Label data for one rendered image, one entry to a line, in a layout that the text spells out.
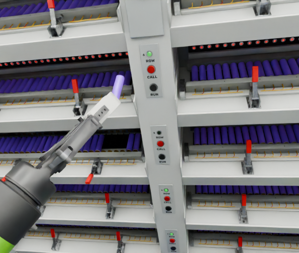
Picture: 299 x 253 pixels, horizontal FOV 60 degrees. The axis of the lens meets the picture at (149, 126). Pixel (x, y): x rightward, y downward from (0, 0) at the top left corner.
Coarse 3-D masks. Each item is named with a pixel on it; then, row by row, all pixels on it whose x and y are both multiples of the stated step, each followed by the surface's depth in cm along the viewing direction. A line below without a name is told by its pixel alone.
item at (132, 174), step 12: (144, 156) 76; (0, 168) 85; (72, 168) 81; (84, 168) 80; (108, 168) 78; (120, 168) 78; (132, 168) 77; (144, 168) 76; (60, 180) 81; (72, 180) 80; (84, 180) 79; (96, 180) 79; (108, 180) 78; (120, 180) 77; (132, 180) 77; (144, 180) 76
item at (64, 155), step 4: (68, 148) 40; (64, 152) 39; (68, 152) 40; (60, 156) 39; (64, 156) 39; (56, 160) 40; (60, 160) 39; (52, 164) 40; (56, 164) 40; (52, 168) 40
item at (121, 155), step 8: (96, 152) 80; (104, 152) 80; (112, 152) 79; (120, 152) 79; (128, 152) 78; (136, 152) 78; (0, 160) 86; (8, 160) 86; (24, 160) 85; (32, 160) 84; (72, 160) 82; (80, 160) 81
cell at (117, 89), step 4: (116, 76) 55; (120, 76) 54; (116, 80) 54; (120, 80) 54; (116, 84) 53; (120, 84) 53; (116, 88) 53; (120, 88) 53; (112, 92) 53; (116, 92) 52; (120, 92) 53; (116, 96) 52
